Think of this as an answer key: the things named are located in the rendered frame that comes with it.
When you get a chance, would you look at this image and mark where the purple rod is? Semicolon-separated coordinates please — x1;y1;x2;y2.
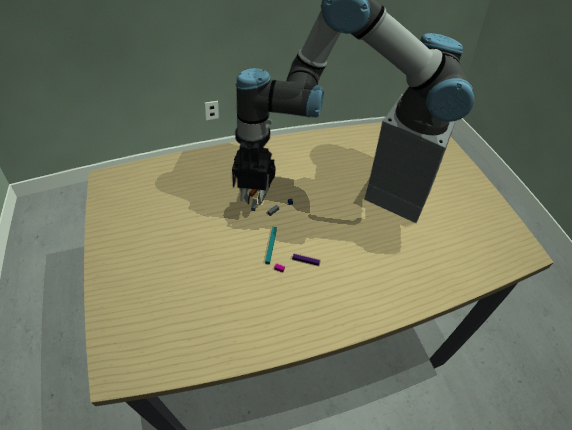
292;254;320;266

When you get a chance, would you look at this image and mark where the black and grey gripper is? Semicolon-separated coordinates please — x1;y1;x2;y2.
232;127;276;205

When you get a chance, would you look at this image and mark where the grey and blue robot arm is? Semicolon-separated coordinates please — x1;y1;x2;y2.
236;0;474;141

